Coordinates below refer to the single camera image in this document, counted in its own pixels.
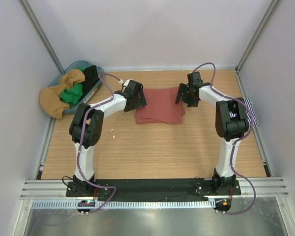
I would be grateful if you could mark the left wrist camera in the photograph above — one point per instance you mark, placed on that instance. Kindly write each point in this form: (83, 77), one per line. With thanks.
(124, 83)

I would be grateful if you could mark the blue white striped tank top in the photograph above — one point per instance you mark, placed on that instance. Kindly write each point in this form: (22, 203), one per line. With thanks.
(252, 120)

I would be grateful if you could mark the slotted cable duct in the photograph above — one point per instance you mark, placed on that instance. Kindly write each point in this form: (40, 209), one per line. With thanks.
(88, 204)

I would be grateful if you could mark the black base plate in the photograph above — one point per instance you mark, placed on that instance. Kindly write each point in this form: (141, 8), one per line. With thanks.
(152, 190)

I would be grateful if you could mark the black tank top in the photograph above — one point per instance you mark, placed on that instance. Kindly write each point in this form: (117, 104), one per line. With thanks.
(91, 79)

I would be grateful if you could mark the left corner aluminium post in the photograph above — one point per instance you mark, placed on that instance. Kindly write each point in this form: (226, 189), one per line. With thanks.
(41, 34)

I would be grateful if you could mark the aluminium frame rail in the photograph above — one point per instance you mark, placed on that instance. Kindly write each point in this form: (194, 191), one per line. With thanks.
(55, 189)

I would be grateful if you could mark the green tank top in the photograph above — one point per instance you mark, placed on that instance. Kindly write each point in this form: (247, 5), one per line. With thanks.
(74, 94)

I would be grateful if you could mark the corner aluminium post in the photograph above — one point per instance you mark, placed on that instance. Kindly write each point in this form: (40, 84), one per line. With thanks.
(258, 33)
(41, 34)

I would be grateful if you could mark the right corner aluminium post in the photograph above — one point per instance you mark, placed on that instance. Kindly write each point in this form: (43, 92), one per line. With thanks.
(258, 33)

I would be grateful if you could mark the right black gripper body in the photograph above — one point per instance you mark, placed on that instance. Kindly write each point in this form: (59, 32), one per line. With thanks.
(191, 101)

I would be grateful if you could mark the teal plastic laundry basket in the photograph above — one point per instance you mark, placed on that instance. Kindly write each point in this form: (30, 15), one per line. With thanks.
(83, 64)

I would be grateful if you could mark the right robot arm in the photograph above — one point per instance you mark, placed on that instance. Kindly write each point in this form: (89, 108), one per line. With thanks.
(231, 121)

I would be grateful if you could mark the tan tank top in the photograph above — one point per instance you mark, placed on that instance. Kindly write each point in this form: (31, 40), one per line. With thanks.
(49, 99)

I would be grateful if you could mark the pink tank top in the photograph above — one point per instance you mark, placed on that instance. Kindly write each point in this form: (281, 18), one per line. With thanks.
(161, 107)

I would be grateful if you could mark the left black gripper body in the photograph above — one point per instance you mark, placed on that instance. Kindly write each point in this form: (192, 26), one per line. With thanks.
(134, 105)

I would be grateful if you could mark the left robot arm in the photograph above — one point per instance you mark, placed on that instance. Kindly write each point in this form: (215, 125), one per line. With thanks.
(86, 126)

